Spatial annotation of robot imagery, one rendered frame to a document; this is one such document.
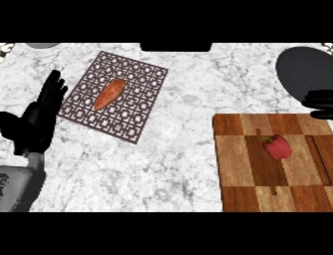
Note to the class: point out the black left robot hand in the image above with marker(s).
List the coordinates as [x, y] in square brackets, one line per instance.
[34, 121]

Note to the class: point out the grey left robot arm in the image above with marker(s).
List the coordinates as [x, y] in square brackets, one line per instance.
[9, 187]

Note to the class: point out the dark grey pan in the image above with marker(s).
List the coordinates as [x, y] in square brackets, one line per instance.
[311, 73]

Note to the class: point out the red bell pepper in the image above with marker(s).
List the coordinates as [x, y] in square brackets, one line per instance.
[277, 147]

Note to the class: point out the wooden cutting board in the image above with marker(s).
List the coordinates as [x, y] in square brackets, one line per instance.
[283, 162]

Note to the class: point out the orange sweet potato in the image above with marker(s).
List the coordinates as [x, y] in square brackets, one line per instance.
[110, 94]

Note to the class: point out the brown patterned placemat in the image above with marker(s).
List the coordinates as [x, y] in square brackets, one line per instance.
[114, 96]

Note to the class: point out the grey round object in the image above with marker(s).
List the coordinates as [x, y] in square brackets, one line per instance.
[42, 45]

